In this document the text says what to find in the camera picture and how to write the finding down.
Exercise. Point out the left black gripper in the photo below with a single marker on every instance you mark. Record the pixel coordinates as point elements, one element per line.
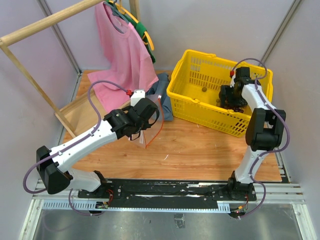
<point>146,125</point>

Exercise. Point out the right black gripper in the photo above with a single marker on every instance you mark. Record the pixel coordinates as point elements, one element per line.
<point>225,90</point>

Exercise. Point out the green grape bunch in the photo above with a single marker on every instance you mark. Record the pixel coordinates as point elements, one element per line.
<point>221,103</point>

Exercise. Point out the clear zip top bag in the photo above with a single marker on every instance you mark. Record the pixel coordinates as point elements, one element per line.
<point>157,120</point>

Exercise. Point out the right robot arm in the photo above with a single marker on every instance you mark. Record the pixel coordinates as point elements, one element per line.
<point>263,135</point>

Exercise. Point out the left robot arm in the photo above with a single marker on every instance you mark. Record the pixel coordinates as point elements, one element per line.
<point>56,164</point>

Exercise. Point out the dark purple grape bunch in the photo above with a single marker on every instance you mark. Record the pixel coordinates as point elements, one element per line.
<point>239,109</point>

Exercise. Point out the yellow plastic basket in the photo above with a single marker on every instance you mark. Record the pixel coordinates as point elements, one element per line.
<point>194,71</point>

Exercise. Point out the blue grey cloth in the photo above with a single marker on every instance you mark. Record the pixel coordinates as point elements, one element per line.
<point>160,88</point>

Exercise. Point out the wooden clothes rack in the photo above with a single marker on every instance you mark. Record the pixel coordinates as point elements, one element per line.
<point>23,111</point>

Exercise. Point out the pink t-shirt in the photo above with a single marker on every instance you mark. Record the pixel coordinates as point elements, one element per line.
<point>131,66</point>

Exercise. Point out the green garment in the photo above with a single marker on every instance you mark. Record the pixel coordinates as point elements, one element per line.
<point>149,51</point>

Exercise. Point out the grey clothes hanger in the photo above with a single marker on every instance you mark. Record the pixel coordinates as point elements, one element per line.
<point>120,18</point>

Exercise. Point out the yellow clothes hanger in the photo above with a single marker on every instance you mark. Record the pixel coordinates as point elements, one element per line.
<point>140,28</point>

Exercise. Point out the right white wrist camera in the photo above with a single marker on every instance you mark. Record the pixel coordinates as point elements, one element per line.
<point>232,75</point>

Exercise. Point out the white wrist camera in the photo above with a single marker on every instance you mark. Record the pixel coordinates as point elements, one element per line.
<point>232,75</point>
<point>135,96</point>

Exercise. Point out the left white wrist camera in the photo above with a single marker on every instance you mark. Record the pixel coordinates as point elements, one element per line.
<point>135,96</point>

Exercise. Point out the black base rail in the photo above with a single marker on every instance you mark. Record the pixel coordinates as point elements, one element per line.
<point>170,194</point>

